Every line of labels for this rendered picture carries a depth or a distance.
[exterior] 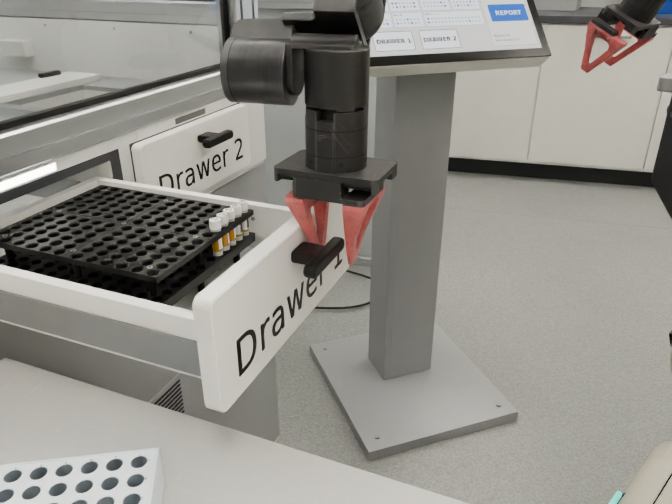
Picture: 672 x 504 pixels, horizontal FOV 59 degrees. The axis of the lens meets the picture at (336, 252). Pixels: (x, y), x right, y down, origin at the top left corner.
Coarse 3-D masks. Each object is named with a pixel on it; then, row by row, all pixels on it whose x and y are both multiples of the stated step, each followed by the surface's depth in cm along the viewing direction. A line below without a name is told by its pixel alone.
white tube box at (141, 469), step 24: (96, 456) 48; (120, 456) 48; (144, 456) 48; (0, 480) 46; (24, 480) 46; (48, 480) 46; (72, 480) 46; (96, 480) 46; (120, 480) 46; (144, 480) 46
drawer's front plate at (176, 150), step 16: (224, 112) 99; (240, 112) 104; (176, 128) 90; (192, 128) 92; (208, 128) 96; (224, 128) 100; (240, 128) 105; (144, 144) 82; (160, 144) 85; (176, 144) 89; (192, 144) 92; (224, 144) 101; (144, 160) 83; (160, 160) 86; (176, 160) 89; (192, 160) 93; (240, 160) 106; (144, 176) 83; (176, 176) 90; (192, 176) 94; (208, 176) 98; (224, 176) 102
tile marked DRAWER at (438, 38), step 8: (424, 32) 128; (432, 32) 128; (440, 32) 129; (448, 32) 130; (456, 32) 130; (424, 40) 127; (432, 40) 128; (440, 40) 128; (448, 40) 129; (456, 40) 130; (424, 48) 127; (432, 48) 127; (440, 48) 128; (448, 48) 128
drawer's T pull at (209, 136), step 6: (210, 132) 94; (222, 132) 94; (228, 132) 95; (198, 138) 93; (204, 138) 93; (210, 138) 91; (216, 138) 92; (222, 138) 93; (228, 138) 95; (204, 144) 90; (210, 144) 90; (216, 144) 92
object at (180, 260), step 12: (228, 228) 64; (192, 240) 61; (204, 240) 61; (216, 240) 62; (180, 252) 59; (192, 252) 58; (156, 264) 56; (168, 264) 56; (180, 264) 57; (144, 276) 54; (156, 276) 54
